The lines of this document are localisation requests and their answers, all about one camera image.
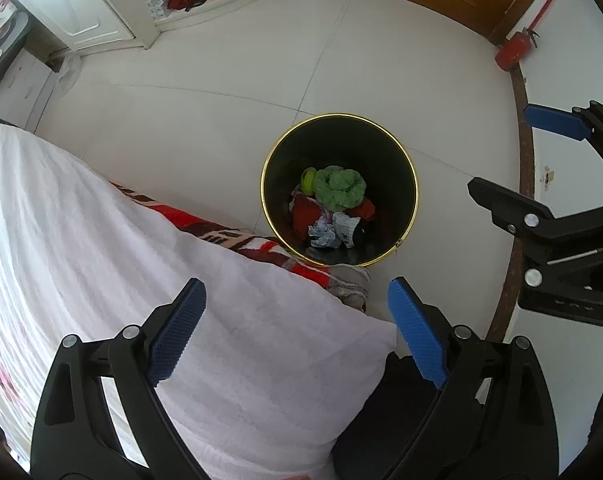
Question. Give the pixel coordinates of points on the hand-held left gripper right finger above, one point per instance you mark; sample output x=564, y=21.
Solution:
x=416, y=330

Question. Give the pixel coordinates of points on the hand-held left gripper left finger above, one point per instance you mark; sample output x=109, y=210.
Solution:
x=176, y=330

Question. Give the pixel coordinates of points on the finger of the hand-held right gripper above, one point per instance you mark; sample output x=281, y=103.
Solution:
x=501, y=200
x=556, y=121

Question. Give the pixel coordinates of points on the bluish paper ball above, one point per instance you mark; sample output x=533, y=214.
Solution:
x=345, y=227

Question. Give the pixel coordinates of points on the red sock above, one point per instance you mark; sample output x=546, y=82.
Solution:
x=365, y=209
x=305, y=217

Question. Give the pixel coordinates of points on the green fluffy plush toy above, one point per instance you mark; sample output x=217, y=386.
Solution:
x=339, y=187

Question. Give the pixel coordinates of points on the yellow-green plush ball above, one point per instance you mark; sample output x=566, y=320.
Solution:
x=309, y=181

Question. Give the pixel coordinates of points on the black trash bin gold rim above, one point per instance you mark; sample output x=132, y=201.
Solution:
x=281, y=170

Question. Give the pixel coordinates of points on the floral bed sheet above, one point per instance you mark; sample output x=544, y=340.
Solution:
x=131, y=270

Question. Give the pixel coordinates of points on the grey striped cloth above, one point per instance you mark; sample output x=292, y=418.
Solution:
x=351, y=282

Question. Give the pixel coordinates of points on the red fire extinguisher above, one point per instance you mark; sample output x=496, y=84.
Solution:
x=514, y=50

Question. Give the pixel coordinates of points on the red patterned blanket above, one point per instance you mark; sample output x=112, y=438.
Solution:
x=221, y=237

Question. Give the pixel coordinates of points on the white floor fan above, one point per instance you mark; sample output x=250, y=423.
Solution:
x=66, y=74

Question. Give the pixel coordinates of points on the white drawer unit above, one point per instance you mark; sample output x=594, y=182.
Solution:
x=21, y=90

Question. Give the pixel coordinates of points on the red cloth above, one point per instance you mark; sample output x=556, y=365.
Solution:
x=186, y=1

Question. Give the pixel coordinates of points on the dark framed picture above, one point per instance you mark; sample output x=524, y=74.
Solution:
x=4, y=35

